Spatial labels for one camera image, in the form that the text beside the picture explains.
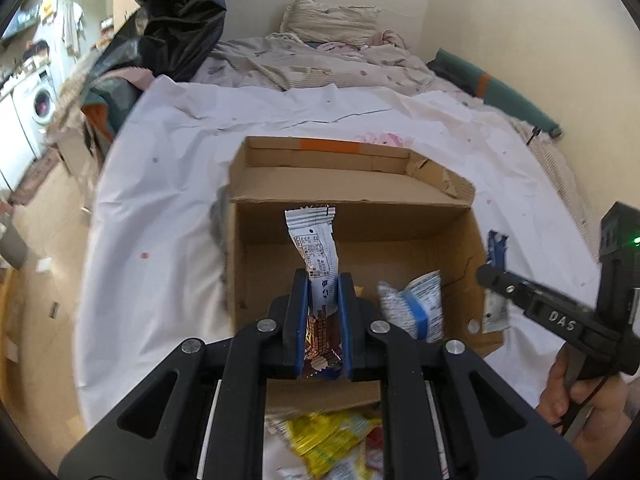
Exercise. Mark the blue and white snack packet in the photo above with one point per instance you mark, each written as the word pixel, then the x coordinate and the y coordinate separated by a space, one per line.
pixel 412 305

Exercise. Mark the beige pillow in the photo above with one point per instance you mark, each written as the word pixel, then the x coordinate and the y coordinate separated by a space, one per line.
pixel 330 22

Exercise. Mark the cardboard box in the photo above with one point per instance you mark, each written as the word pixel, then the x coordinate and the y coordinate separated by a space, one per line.
pixel 380 220

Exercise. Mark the person's right hand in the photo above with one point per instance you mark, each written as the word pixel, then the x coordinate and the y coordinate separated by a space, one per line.
pixel 607 410

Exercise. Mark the flat cardboard piece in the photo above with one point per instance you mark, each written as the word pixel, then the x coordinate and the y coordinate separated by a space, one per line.
pixel 75 152

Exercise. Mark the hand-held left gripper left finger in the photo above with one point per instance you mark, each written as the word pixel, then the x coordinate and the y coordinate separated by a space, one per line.
pixel 300 327

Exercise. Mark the black plastic bag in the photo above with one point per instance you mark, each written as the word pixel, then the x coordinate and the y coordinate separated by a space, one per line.
pixel 175 15

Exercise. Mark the grey bin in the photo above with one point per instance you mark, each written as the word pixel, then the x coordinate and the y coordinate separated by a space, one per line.
pixel 12 245

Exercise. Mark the striped grey duvet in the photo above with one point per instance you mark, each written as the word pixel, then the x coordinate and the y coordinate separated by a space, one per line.
pixel 310 67

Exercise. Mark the slim blue and white packet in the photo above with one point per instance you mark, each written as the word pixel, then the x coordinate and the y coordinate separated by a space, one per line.
pixel 497 252

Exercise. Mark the yellow snack packet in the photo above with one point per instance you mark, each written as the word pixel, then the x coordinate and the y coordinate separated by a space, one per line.
pixel 325 437

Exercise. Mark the white washing machine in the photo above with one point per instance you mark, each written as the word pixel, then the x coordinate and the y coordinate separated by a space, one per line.
pixel 40 105

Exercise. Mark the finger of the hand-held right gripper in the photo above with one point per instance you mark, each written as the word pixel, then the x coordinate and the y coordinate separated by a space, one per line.
pixel 547 312

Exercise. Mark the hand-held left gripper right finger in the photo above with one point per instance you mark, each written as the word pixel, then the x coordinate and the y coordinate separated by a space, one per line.
pixel 346 327

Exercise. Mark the green rolled mat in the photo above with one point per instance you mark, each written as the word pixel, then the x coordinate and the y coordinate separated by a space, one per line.
pixel 500 92

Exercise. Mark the orange and teal cloth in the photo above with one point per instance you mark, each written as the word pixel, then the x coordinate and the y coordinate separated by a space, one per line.
pixel 102 110

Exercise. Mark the red and white snack packet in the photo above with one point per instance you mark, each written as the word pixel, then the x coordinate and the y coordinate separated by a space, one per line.
pixel 374 447

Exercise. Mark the white bed sheet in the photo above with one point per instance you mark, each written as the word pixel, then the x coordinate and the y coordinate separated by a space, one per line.
pixel 165 210

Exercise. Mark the grey and brown snack bar packet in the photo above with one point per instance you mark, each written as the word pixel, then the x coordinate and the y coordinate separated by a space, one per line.
pixel 315 245

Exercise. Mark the pink cloth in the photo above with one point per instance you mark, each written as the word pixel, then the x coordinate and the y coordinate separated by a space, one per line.
pixel 387 39

